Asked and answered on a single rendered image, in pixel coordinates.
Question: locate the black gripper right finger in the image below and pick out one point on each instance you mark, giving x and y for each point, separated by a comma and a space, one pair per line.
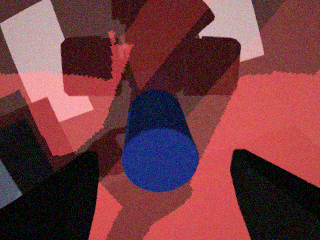
275, 204

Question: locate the dark blue cylinder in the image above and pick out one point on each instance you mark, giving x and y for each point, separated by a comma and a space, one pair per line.
159, 153

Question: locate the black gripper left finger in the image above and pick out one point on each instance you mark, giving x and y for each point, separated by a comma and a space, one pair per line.
59, 208

